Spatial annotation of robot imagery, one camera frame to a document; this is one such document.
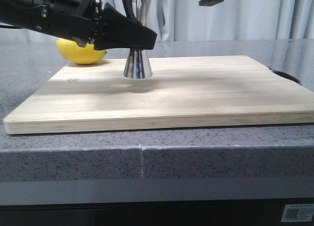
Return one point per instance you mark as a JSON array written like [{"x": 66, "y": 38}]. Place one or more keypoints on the white QR label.
[{"x": 298, "y": 213}]

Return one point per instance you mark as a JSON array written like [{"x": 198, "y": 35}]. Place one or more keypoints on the grey curtain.
[{"x": 186, "y": 20}]

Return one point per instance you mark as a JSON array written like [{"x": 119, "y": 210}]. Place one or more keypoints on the wooden cutting board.
[{"x": 183, "y": 92}]

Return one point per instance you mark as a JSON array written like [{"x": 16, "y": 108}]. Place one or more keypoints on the steel double jigger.
[{"x": 137, "y": 64}]

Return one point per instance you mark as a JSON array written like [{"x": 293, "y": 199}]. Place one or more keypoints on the yellow lemon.
[{"x": 79, "y": 55}]

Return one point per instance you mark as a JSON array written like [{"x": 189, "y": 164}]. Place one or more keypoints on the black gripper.
[{"x": 81, "y": 21}]

